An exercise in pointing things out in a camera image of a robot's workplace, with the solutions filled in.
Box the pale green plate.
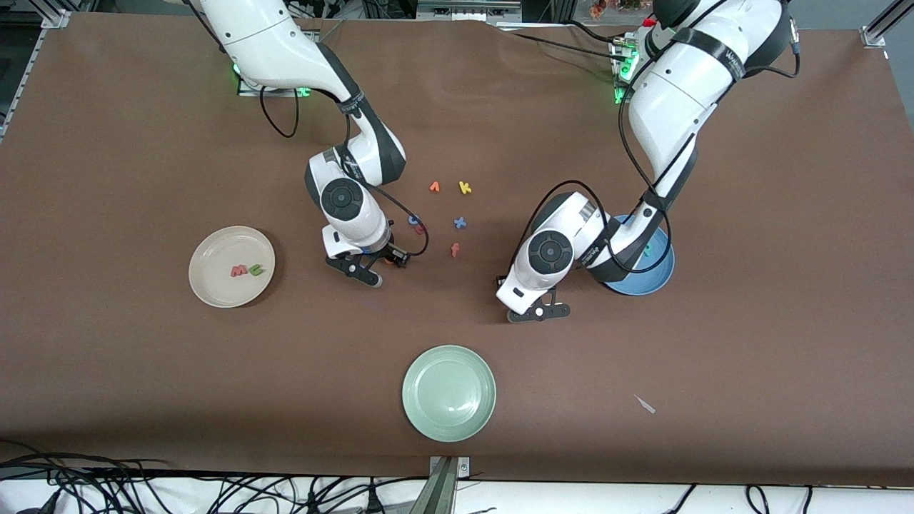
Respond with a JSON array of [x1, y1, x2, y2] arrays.
[[402, 345, 497, 443]]

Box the blue plate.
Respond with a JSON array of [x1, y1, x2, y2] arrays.
[[602, 214, 676, 296]]

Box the beige plate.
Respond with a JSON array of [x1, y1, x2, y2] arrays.
[[189, 226, 276, 308]]

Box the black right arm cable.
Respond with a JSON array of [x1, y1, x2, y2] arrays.
[[259, 86, 431, 258]]

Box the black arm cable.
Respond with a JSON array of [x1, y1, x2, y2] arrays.
[[259, 86, 431, 258], [503, 14, 802, 286]]

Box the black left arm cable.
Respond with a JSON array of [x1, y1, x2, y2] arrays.
[[503, 14, 802, 286]]

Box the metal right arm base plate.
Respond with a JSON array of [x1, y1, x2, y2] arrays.
[[238, 68, 311, 98]]

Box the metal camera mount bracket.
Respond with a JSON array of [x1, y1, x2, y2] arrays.
[[411, 455, 472, 514]]

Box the black table cable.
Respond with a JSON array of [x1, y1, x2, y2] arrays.
[[500, 20, 633, 65]]

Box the aluminium frame beam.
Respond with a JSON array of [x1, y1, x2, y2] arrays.
[[418, 0, 522, 22]]

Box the tangled black floor cables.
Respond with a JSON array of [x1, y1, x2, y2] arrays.
[[0, 441, 408, 514]]

